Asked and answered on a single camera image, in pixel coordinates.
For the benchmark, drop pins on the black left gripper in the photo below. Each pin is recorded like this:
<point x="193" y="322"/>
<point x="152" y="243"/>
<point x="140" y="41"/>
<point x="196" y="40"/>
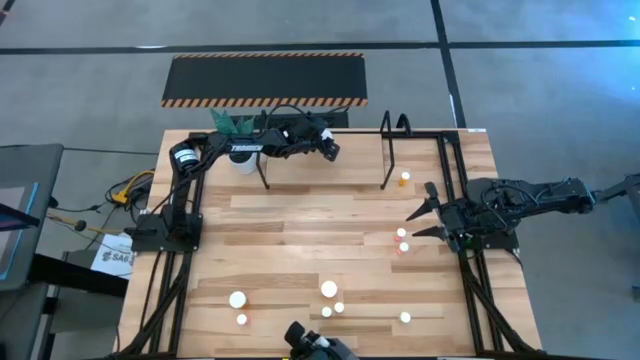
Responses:
<point x="310" y="132"/>

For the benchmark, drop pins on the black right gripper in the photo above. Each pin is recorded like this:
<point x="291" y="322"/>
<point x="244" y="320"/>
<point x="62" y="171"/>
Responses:
<point x="455" y="220"/>

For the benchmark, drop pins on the small pink pill bottle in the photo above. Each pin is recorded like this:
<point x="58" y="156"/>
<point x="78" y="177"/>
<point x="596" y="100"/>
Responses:
<point x="404" y="247"/>
<point x="241" y="319"/>
<point x="401" y="232"/>

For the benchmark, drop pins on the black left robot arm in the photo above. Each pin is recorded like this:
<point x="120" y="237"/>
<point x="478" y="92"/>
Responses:
<point x="245" y="148"/>

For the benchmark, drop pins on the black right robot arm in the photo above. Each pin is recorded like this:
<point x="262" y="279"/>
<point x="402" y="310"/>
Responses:
<point x="540" y="197"/>

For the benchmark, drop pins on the small orange pill bottle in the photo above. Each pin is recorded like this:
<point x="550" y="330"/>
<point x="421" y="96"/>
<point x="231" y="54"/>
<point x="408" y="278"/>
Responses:
<point x="339" y="307"/>
<point x="405" y="176"/>

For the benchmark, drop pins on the black hazard-striped floor mat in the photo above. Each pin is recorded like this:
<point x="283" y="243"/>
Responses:
<point x="265" y="80"/>

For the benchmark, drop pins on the potted snake plant white pot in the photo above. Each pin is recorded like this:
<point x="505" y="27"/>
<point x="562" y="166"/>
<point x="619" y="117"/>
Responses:
<point x="244" y="167"/>

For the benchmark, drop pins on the small pale yellow pill bottle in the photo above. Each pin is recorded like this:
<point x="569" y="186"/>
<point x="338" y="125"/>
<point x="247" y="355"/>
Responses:
<point x="326" y="311"/>
<point x="405" y="317"/>

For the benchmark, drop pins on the white printed paper sheet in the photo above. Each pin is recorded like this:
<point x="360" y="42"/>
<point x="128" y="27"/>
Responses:
<point x="112" y="260"/>

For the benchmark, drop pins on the black round knob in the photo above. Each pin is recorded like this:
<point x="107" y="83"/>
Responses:
<point x="80" y="225"/>

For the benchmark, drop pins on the black side table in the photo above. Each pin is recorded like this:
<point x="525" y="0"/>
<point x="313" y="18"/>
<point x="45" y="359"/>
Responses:
<point x="75" y="275"/>

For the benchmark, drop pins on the tablet with blue edge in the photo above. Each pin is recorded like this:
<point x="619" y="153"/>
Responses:
<point x="12" y="250"/>

